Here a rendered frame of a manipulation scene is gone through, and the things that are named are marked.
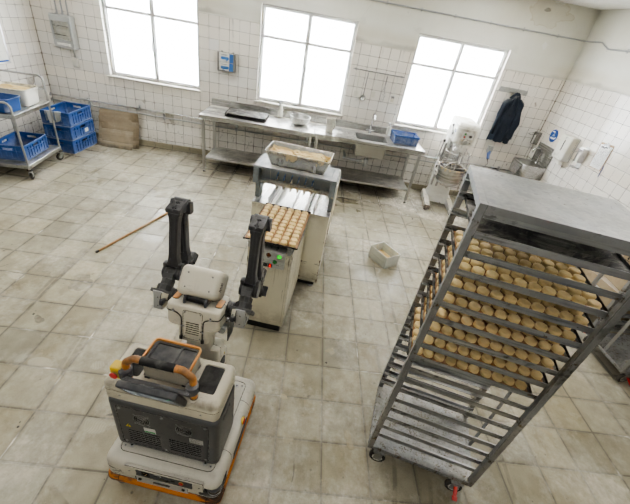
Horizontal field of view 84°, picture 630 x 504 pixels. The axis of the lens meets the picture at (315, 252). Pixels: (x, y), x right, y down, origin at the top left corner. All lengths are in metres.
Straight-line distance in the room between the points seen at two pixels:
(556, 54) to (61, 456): 7.22
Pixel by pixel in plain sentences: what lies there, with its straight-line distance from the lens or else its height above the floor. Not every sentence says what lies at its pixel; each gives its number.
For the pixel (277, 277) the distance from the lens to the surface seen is 2.69.
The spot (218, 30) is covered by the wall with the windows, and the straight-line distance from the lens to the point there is 6.22.
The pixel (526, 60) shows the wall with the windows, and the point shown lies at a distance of 6.74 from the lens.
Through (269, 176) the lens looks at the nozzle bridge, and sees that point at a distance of 3.17.
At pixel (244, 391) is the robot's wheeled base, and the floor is 0.28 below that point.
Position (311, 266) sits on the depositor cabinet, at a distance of 3.42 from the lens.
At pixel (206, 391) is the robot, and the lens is 1.76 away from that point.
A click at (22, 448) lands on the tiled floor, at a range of 2.82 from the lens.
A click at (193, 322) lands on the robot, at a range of 1.88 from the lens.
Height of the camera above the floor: 2.27
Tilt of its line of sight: 33 degrees down
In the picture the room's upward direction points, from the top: 11 degrees clockwise
